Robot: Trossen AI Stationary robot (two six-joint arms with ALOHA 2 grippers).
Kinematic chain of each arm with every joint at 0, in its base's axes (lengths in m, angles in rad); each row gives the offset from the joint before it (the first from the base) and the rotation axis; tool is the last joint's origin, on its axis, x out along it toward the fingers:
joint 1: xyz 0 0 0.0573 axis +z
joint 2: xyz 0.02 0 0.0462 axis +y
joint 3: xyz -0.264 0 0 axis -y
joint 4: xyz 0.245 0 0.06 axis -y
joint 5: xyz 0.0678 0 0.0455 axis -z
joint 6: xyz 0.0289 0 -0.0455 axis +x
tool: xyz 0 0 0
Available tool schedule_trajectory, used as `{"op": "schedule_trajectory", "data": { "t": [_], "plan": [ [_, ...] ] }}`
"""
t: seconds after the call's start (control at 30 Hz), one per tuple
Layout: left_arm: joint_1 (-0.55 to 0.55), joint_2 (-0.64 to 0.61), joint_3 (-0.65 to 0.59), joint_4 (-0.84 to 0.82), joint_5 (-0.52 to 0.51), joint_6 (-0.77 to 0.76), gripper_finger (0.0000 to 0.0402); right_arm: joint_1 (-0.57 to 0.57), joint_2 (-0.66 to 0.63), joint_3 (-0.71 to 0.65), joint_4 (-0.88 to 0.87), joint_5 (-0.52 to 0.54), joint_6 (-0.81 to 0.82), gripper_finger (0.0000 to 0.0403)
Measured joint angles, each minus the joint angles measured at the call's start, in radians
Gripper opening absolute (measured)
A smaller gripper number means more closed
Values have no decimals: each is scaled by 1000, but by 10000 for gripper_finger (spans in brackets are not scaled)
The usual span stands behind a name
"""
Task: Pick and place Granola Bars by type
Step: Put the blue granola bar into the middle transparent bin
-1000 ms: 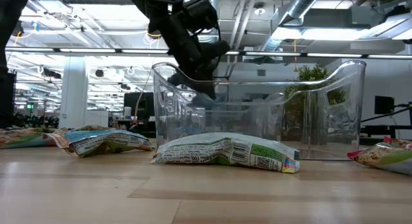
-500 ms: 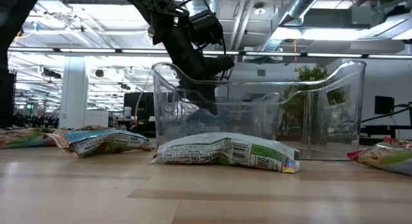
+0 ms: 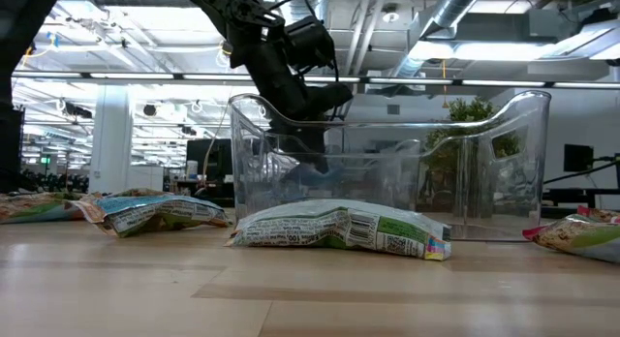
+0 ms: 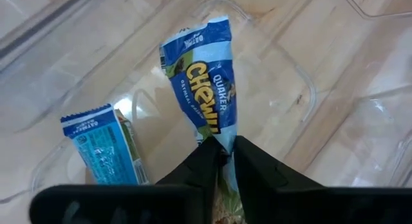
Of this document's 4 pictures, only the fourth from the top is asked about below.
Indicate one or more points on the clear plastic bin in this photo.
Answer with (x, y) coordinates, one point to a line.
(273, 72)
(392, 2)

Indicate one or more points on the blue Quaker Chewy granola bar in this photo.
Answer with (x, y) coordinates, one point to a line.
(206, 89)
(103, 146)

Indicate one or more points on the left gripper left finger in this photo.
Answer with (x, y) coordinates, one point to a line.
(145, 204)

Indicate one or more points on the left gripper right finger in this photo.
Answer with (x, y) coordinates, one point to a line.
(305, 204)

